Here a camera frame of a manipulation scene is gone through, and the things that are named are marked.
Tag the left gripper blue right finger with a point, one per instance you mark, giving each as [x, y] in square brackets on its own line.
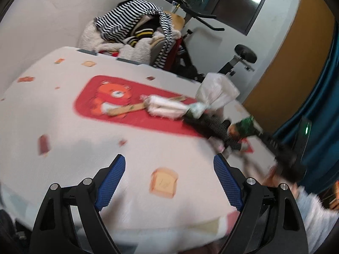
[284, 230]

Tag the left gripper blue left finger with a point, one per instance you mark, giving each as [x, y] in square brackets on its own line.
[54, 229]

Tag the green gold snack wrapper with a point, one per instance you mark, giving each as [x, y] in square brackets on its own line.
[243, 129]

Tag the wooden chopsticks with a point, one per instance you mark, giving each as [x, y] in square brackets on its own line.
[125, 109]

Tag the white tissue pack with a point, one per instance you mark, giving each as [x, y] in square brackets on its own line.
[172, 108]

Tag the light blue fluffy sleeve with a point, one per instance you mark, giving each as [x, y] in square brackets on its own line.
[318, 221]

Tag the white plastic bag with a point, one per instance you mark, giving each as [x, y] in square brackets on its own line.
[216, 91]

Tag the white fluffy clothes pile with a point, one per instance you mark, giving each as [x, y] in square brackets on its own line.
[145, 51]

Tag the striped black white shirt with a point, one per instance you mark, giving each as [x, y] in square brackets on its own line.
[117, 24]

